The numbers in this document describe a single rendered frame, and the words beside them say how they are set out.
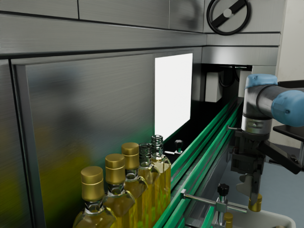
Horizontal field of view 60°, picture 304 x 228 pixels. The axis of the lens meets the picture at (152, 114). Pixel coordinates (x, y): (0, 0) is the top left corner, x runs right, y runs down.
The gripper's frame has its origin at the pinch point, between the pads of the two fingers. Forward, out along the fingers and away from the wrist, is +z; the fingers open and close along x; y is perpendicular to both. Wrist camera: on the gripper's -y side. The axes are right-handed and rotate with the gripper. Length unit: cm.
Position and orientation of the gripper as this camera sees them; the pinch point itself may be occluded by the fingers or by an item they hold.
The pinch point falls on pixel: (255, 197)
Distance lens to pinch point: 85.3
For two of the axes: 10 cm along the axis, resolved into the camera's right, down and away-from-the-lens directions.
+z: 0.0, 9.6, 2.7
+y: -8.9, -1.2, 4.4
